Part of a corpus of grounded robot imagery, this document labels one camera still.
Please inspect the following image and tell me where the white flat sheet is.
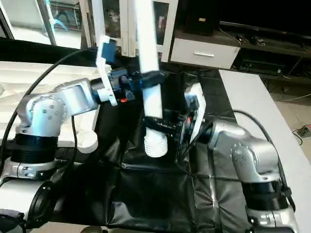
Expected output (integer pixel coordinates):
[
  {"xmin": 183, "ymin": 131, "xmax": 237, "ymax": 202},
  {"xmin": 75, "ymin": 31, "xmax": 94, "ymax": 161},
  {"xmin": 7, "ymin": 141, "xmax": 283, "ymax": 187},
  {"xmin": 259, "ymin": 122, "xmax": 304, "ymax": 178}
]
[{"xmin": 219, "ymin": 69, "xmax": 311, "ymax": 233}]

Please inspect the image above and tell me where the white plastic table leg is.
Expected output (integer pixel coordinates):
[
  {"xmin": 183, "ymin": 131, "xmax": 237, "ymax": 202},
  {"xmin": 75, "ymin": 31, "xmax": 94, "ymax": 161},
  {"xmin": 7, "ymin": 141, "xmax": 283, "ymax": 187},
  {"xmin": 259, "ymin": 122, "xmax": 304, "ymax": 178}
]
[
  {"xmin": 91, "ymin": 0, "xmax": 108, "ymax": 50},
  {"xmin": 133, "ymin": 0, "xmax": 169, "ymax": 158}
]

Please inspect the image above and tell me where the white plastic table top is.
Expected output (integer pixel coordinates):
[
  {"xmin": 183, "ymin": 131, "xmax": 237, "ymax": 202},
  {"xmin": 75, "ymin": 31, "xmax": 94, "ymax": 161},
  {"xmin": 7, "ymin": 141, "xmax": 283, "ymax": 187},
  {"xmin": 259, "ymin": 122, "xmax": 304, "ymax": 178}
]
[{"xmin": 0, "ymin": 61, "xmax": 101, "ymax": 154}]

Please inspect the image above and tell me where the white glass door cabinet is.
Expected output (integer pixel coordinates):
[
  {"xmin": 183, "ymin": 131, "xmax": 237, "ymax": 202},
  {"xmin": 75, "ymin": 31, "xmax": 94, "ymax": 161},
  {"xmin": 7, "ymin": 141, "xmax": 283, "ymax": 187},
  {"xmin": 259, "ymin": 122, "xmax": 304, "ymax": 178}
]
[{"xmin": 80, "ymin": 0, "xmax": 179, "ymax": 63}]

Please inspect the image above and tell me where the white drawer unit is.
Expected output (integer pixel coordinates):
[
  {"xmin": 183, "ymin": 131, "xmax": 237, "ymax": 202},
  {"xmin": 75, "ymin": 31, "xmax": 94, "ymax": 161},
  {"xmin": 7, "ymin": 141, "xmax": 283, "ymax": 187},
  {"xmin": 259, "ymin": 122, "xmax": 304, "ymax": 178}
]
[{"xmin": 171, "ymin": 38, "xmax": 241, "ymax": 69}]

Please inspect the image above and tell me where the colourful background box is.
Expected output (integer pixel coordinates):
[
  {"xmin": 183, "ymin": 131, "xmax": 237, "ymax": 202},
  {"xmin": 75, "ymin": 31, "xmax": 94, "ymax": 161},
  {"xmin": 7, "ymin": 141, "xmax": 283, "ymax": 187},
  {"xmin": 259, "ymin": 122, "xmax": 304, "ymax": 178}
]
[{"xmin": 41, "ymin": 0, "xmax": 83, "ymax": 34}]

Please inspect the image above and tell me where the black work surface mat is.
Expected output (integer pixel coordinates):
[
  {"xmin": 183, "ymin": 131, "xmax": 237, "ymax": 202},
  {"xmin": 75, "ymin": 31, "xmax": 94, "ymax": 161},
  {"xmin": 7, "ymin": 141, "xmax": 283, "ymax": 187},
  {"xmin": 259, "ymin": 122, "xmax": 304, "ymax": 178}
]
[{"xmin": 0, "ymin": 36, "xmax": 273, "ymax": 233}]

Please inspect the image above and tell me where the black equipment box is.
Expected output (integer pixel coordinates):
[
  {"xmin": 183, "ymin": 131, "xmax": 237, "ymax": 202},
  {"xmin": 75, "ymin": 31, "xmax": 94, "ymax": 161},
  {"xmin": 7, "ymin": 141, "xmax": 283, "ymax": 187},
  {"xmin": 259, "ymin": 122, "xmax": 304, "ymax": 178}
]
[{"xmin": 185, "ymin": 0, "xmax": 219, "ymax": 35}]

